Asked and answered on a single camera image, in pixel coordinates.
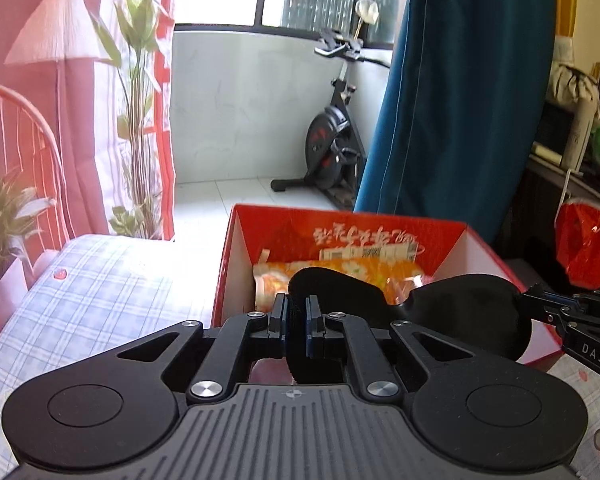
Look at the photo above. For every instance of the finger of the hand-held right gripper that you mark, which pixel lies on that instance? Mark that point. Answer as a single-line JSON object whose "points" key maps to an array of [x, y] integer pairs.
{"points": [[555, 297], [555, 321]]}

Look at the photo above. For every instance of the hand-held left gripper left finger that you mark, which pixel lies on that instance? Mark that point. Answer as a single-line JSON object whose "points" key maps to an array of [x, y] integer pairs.
{"points": [[281, 322]]}

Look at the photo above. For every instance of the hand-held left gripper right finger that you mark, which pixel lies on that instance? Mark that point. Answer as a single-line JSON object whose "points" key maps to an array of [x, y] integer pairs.
{"points": [[310, 325]]}

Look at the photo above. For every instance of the orange flower print packet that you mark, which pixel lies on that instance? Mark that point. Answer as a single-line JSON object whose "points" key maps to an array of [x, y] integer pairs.
{"points": [[290, 280]]}

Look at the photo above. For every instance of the black eye mask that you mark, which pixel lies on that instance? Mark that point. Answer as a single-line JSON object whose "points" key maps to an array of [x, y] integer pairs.
{"points": [[470, 305]]}

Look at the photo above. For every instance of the red strawberry print cardboard box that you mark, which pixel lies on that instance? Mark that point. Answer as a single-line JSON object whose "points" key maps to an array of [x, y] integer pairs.
{"points": [[260, 232]]}

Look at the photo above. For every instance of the red plastic bag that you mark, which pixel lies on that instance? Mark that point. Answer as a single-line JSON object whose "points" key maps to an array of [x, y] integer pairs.
{"points": [[587, 245]]}

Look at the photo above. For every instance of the dark desk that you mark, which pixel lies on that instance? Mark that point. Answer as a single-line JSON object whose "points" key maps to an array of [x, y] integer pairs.
{"points": [[545, 200]]}

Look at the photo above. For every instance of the white spray bottle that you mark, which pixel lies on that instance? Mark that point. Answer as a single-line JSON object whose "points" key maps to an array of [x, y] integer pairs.
{"points": [[579, 135]]}

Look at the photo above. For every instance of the blue plaid bed sheet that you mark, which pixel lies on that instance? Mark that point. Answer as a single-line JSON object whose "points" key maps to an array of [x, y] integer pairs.
{"points": [[105, 310]]}

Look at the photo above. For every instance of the black exercise bike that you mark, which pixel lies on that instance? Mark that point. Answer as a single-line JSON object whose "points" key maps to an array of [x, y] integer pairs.
{"points": [[330, 145]]}

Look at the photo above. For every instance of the teal curtain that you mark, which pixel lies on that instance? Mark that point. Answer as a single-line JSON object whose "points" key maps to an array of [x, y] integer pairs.
{"points": [[455, 110]]}

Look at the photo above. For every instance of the white cloth bag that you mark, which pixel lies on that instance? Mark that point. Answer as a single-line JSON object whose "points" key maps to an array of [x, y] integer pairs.
{"points": [[572, 82]]}

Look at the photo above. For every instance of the white artificial flower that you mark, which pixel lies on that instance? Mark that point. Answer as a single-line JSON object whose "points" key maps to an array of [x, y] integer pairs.
{"points": [[367, 10]]}

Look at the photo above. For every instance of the black window frame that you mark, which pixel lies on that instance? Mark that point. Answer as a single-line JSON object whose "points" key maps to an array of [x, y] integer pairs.
{"points": [[330, 0]]}

